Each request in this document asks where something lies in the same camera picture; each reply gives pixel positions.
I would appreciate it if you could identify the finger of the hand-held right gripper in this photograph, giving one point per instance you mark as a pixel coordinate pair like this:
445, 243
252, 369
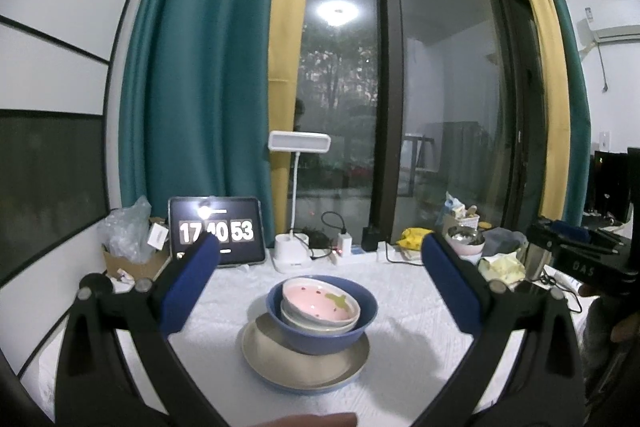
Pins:
555, 234

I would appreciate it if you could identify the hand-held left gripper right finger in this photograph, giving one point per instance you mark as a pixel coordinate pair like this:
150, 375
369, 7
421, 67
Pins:
447, 282

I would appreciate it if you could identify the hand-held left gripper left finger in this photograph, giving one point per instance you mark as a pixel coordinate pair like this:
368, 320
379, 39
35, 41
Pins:
192, 282

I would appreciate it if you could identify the beige plate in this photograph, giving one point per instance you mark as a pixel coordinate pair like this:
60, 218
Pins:
280, 367

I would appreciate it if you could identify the pink strawberry bowl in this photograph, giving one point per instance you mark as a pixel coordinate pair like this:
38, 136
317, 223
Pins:
315, 302

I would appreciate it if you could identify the cream bowl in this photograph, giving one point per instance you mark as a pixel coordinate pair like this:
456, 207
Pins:
320, 328

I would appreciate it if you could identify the dark blue bowl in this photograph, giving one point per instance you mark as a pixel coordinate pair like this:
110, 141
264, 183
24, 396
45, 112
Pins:
320, 342

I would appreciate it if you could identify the person's right hand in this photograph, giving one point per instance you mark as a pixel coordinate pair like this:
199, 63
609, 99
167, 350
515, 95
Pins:
627, 328

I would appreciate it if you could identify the person's left hand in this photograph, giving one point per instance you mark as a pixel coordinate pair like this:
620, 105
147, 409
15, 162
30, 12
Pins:
310, 421

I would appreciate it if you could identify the steel thermos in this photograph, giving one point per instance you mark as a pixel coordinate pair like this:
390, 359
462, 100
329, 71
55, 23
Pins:
535, 259

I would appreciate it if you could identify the small pink bowl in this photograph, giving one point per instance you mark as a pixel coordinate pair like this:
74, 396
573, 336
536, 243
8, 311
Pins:
467, 249

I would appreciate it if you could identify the grey cloth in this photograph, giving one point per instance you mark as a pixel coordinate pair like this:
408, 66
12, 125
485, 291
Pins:
505, 239

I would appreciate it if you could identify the yellow packet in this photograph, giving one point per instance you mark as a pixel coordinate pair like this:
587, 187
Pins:
415, 239

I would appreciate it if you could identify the pale yellow cloth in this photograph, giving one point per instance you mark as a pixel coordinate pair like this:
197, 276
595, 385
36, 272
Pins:
502, 268

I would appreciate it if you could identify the small white box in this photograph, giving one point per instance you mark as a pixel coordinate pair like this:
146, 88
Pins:
157, 237

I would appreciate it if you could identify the tablet showing clock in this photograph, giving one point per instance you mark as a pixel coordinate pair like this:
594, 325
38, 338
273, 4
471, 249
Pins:
242, 232

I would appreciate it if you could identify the small cream box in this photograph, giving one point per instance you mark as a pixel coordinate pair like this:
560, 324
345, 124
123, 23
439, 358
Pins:
462, 212

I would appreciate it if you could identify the black power adapter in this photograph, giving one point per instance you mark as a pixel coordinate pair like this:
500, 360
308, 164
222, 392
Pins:
371, 239

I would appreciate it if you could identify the white power strip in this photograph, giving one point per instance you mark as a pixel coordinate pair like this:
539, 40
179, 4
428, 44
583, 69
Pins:
360, 253

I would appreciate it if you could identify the teal curtain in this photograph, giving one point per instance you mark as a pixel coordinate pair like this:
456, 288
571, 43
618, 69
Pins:
575, 107
200, 57

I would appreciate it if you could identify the yellow curtain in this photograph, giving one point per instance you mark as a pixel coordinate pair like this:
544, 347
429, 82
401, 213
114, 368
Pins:
287, 32
547, 82

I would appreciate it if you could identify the white desk lamp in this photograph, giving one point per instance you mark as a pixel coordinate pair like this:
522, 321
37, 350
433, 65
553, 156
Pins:
300, 142

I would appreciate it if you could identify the white air conditioner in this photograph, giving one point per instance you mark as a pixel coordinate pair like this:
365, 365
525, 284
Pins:
612, 27

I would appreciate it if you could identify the black window frame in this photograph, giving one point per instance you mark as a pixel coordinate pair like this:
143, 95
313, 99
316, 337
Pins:
385, 82

